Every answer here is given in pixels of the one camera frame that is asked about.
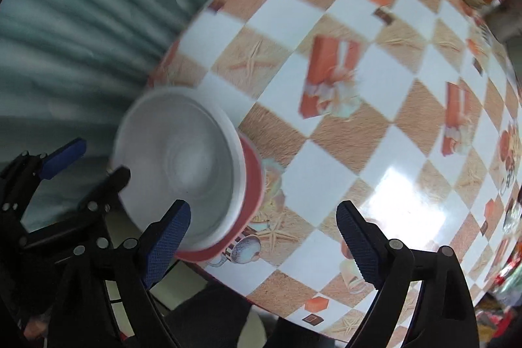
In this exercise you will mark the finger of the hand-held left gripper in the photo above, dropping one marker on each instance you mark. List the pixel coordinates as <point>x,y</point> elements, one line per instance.
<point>108,185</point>
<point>61,160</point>

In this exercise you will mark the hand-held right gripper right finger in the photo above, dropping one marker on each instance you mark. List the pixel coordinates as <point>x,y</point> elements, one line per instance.
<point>359,246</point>

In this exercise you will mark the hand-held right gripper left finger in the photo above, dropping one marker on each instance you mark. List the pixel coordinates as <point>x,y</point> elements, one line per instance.
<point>167,246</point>

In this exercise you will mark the white paper bowl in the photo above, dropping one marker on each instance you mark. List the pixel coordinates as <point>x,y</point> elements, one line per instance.
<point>179,160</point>

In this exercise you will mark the teal curtain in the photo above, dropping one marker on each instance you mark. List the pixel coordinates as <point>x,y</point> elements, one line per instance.
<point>81,26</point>

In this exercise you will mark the pile of colourful packets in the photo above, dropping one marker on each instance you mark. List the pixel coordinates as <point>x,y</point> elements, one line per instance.
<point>501,291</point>

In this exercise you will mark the checkered printed tablecloth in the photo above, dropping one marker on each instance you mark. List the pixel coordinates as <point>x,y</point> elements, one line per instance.
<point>367,87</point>

